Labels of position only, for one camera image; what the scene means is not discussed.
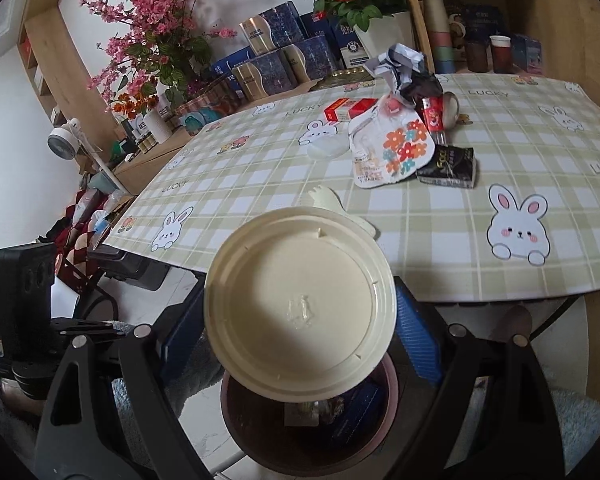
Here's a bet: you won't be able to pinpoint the stack of pastel cups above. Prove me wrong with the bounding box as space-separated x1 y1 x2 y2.
422 0 455 74

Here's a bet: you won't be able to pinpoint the white vase orange flowers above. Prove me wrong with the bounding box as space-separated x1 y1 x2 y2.
111 93 173 144

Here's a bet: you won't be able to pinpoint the floral white plastic package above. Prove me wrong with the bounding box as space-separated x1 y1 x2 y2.
349 94 436 188

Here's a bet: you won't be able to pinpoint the white desk fan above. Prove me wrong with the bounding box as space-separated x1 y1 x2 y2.
47 118 129 194

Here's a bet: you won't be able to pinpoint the cream round lid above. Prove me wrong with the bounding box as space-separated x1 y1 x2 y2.
204 207 396 403

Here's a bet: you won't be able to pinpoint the red cup on shelf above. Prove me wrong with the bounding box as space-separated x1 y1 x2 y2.
490 35 513 74

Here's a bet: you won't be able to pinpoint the grey white paper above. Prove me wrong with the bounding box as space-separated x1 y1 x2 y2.
364 44 443 104

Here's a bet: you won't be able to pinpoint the red cigarette pack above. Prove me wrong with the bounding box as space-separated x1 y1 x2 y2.
323 98 377 122

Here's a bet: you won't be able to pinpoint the blue cardboard box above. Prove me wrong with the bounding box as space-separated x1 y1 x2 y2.
322 379 386 441

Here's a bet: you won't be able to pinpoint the green plaid bunny tablecloth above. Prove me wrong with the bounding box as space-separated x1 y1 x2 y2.
108 74 600 301

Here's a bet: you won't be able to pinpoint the black foil packet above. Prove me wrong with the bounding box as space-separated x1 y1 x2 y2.
416 145 477 188

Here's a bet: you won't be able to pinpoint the brown plastic trash bin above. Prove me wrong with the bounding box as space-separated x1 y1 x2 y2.
221 354 399 477

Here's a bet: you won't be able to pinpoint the dark blue gift box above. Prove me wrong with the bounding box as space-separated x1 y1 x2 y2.
232 50 298 101

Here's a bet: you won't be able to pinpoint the white flower pot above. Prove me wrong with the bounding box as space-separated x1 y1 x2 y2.
354 11 416 58

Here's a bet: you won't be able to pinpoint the pink blossom plant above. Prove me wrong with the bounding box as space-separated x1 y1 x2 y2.
80 0 236 118

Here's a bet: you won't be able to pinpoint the black folding table frame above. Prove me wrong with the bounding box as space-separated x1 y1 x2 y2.
529 295 581 341

